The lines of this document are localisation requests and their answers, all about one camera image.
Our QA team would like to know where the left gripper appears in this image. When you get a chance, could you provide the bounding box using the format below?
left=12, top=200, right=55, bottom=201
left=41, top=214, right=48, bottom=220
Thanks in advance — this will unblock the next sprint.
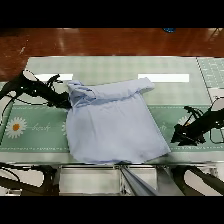
left=53, top=93, right=73, bottom=110

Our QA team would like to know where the black cable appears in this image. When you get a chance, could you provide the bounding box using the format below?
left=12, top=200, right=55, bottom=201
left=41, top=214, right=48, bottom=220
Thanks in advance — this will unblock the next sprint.
left=207, top=127, right=224, bottom=145
left=0, top=94, right=51, bottom=125

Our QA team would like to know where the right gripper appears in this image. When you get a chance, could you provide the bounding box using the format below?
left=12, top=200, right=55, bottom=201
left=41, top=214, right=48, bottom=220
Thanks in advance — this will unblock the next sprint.
left=170, top=122, right=203, bottom=147

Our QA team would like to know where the silver frame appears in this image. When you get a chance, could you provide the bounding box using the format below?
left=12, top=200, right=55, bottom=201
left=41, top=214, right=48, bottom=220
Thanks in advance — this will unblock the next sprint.
left=0, top=151, right=224, bottom=197

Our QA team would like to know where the light blue shirt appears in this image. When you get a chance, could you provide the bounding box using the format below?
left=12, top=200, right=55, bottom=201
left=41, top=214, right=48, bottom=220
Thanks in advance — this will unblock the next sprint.
left=65, top=76, right=172, bottom=165

